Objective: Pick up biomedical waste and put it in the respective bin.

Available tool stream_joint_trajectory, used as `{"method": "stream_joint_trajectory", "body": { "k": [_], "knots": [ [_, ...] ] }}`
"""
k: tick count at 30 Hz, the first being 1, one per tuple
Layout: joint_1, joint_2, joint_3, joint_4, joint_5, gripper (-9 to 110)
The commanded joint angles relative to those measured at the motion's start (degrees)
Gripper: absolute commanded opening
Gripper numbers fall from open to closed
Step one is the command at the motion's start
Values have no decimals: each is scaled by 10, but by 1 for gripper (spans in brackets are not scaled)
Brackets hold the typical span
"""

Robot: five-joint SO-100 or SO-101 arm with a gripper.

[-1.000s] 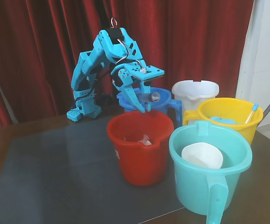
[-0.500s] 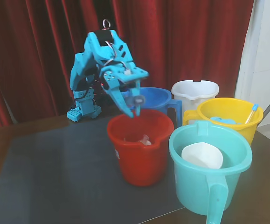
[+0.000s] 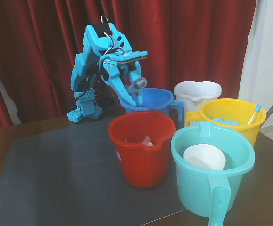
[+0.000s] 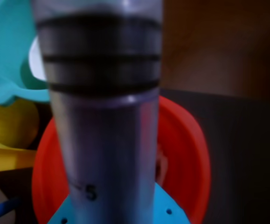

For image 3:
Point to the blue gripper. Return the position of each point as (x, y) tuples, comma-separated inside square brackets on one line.
[(111, 73)]

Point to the clear plastic syringe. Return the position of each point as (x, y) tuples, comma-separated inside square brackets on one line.
[(137, 86)]

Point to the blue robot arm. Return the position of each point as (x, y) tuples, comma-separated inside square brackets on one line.
[(79, 68)]

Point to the clear plastic waste piece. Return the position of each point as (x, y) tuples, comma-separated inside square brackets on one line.
[(147, 142)]

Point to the blue plastic mug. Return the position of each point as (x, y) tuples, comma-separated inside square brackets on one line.
[(155, 99)]

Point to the white plastic mug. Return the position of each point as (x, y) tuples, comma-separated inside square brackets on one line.
[(190, 90)]

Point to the red curtain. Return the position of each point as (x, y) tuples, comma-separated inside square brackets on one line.
[(185, 35)]

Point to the red plastic bucket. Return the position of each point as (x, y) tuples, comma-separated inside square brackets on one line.
[(143, 164)]

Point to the blue glove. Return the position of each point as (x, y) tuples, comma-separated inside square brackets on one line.
[(225, 121)]

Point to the white cup in teal jug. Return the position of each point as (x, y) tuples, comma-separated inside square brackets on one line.
[(204, 156)]

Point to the white curtain lining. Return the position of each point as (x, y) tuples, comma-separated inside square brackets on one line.
[(9, 101)]

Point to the teal plastic mug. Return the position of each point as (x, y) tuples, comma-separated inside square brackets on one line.
[(192, 188)]

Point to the grey mat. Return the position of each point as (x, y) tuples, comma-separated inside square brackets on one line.
[(56, 188)]

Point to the blue capped sample tube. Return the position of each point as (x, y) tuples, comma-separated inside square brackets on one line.
[(254, 115)]

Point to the yellow plastic mug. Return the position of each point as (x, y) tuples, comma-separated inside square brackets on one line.
[(251, 131)]

